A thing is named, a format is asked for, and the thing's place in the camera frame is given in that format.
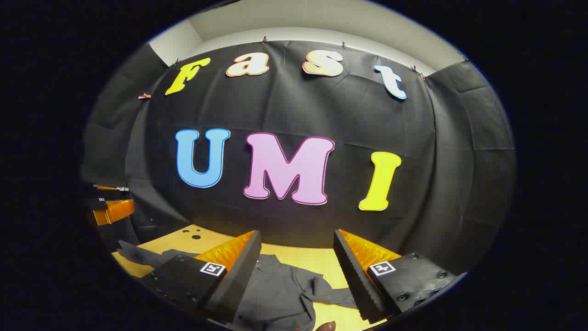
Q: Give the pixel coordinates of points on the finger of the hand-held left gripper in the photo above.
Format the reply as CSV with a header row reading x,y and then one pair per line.
x,y
115,210
105,187

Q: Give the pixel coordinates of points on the black backdrop cloth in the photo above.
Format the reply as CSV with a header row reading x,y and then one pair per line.
x,y
298,105

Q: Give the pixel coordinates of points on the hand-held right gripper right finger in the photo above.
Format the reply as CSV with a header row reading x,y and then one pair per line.
x,y
356,280

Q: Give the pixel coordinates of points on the grey shirt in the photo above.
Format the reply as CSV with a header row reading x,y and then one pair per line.
x,y
285,294

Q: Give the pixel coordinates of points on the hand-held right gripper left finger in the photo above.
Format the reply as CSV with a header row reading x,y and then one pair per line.
x,y
239,280

